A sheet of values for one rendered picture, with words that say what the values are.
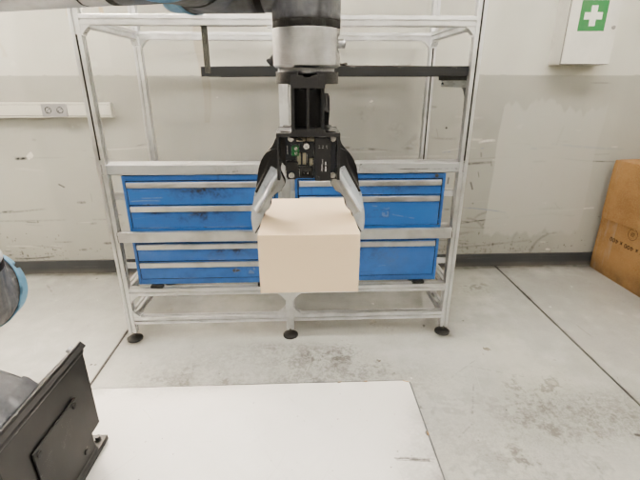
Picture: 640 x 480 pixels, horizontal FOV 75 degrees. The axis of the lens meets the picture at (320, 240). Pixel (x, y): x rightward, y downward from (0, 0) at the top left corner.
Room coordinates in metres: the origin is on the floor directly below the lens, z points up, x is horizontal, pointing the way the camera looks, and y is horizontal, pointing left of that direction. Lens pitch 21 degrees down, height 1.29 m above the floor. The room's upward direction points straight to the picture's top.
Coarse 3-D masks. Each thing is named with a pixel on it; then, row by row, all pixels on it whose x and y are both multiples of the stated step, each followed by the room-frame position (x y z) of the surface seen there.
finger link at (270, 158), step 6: (270, 150) 0.52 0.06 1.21; (264, 156) 0.52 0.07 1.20; (270, 156) 0.52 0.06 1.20; (264, 162) 0.52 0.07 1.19; (270, 162) 0.52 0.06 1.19; (276, 162) 0.52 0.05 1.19; (264, 168) 0.52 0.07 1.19; (276, 168) 0.52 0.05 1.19; (258, 174) 0.53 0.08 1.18; (264, 174) 0.52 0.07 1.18; (258, 180) 0.53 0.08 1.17; (258, 186) 0.52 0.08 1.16
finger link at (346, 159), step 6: (342, 150) 0.52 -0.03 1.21; (348, 150) 0.53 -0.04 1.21; (342, 156) 0.52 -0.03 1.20; (348, 156) 0.53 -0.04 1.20; (342, 162) 0.52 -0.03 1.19; (348, 162) 0.53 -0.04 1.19; (354, 162) 0.53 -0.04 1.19; (348, 168) 0.52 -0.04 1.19; (354, 168) 0.53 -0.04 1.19; (354, 174) 0.53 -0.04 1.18; (354, 180) 0.53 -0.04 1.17
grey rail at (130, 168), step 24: (120, 168) 1.87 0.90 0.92; (144, 168) 1.88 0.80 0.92; (168, 168) 1.88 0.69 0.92; (192, 168) 1.89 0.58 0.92; (216, 168) 1.89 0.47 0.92; (240, 168) 1.90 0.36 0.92; (360, 168) 1.92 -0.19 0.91; (384, 168) 1.92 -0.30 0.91; (408, 168) 1.93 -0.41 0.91; (432, 168) 1.93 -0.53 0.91; (456, 168) 1.94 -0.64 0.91
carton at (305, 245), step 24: (264, 216) 0.52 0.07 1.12; (288, 216) 0.52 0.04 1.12; (312, 216) 0.52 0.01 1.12; (336, 216) 0.52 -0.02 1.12; (264, 240) 0.45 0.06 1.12; (288, 240) 0.45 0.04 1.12; (312, 240) 0.45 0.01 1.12; (336, 240) 0.46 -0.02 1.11; (264, 264) 0.45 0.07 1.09; (288, 264) 0.45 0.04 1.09; (312, 264) 0.45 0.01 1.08; (336, 264) 0.46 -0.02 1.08; (264, 288) 0.45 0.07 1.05; (288, 288) 0.45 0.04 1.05; (312, 288) 0.45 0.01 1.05; (336, 288) 0.46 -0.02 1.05
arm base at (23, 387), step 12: (0, 372) 0.47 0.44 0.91; (0, 384) 0.45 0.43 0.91; (12, 384) 0.46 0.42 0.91; (24, 384) 0.47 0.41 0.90; (36, 384) 0.49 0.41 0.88; (0, 396) 0.43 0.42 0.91; (12, 396) 0.44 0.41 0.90; (24, 396) 0.45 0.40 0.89; (0, 408) 0.42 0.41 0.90; (12, 408) 0.43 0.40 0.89; (0, 420) 0.41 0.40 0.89
